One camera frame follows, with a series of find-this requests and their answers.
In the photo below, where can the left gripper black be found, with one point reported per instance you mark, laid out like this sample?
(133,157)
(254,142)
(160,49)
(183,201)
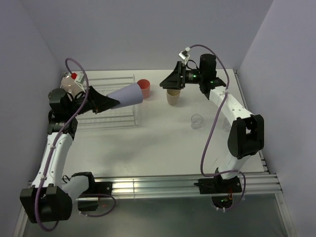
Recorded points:
(98,102)

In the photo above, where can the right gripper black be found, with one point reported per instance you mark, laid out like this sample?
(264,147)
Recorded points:
(174,80)

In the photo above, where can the beige plastic cup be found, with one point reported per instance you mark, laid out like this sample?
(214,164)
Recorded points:
(172,96)

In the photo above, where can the pink ceramic mug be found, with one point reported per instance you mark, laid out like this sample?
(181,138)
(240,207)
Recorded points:
(69,85)

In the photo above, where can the purple plastic cup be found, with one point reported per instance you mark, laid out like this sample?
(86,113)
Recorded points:
(127,96)

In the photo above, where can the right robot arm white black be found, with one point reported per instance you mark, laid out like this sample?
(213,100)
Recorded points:
(246,137)

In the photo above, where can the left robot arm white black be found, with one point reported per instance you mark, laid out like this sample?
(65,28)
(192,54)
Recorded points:
(48,199)

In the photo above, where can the clear acrylic dish rack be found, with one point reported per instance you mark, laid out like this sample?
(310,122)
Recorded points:
(118,118)

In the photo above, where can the red plastic cup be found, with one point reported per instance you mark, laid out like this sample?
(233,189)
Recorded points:
(144,84)

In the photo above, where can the clear glass near centre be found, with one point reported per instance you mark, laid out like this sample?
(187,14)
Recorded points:
(197,121)

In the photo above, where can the clear glass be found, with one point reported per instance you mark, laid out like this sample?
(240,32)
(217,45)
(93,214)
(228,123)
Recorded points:
(226,125)
(197,121)

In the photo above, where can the clear glass far right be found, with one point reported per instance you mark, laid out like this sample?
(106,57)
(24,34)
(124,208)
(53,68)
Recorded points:
(226,125)

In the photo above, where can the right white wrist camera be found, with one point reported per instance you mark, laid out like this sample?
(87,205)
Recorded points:
(184,55)

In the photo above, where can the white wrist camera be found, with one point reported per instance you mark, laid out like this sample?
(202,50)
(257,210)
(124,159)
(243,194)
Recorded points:
(184,55)
(78,80)

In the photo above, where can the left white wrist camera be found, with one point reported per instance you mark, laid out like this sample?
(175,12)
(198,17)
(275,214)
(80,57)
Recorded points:
(78,80)

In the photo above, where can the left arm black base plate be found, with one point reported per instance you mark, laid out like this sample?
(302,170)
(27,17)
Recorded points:
(103,187)

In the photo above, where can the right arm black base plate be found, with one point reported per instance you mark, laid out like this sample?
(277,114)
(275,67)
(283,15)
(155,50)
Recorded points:
(217,185)

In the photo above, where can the aluminium mounting rail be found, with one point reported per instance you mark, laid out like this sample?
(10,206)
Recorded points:
(104,157)

